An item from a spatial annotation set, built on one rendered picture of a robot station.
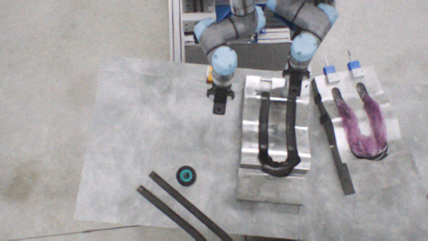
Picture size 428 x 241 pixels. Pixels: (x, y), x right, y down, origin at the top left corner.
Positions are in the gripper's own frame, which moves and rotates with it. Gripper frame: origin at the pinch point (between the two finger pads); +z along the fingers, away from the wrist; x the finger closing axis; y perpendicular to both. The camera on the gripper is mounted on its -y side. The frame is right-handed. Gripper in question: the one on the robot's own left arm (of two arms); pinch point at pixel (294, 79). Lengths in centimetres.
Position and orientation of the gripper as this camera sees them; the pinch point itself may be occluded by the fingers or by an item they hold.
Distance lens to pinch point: 155.0
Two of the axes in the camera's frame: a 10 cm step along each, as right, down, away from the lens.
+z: 1.2, 1.3, 9.8
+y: 0.8, -9.9, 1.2
